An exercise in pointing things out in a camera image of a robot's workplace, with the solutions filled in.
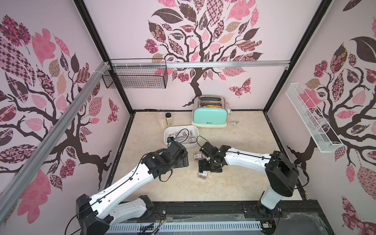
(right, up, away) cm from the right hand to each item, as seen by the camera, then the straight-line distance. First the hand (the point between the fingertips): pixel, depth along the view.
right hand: (205, 172), depth 84 cm
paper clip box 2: (-1, -3, +1) cm, 3 cm away
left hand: (-16, +8, -9) cm, 20 cm away
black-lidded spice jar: (-25, +32, +23) cm, 47 cm away
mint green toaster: (+4, +37, +16) cm, 41 cm away
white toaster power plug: (+25, +29, +26) cm, 47 cm away
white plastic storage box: (-10, +20, +19) cm, 29 cm away
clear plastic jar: (-30, +32, +20) cm, 48 cm away
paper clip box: (-4, +8, +8) cm, 12 cm away
